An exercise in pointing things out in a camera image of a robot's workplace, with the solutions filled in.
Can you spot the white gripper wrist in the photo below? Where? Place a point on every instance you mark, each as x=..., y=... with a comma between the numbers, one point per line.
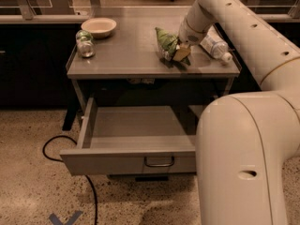
x=188, y=35

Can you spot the green jalapeno chip bag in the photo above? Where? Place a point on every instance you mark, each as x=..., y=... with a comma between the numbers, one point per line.
x=167, y=43

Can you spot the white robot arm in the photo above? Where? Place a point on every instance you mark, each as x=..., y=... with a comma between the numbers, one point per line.
x=244, y=139

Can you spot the grey counter cabinet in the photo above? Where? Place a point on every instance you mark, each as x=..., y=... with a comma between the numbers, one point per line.
x=128, y=70

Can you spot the grey open drawer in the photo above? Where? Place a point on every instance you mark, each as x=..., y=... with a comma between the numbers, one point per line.
x=115, y=140

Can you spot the clear water bottle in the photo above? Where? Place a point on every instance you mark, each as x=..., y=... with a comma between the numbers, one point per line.
x=216, y=46

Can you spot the white bowl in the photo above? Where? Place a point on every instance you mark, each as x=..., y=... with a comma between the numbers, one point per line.
x=99, y=27

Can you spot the green soda can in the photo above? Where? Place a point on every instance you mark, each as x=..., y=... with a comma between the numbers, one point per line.
x=85, y=44

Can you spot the glass barrier railing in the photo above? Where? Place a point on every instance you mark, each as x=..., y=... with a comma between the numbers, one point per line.
x=93, y=3

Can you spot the black drawer handle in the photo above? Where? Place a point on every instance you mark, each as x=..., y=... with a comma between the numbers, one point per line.
x=158, y=162

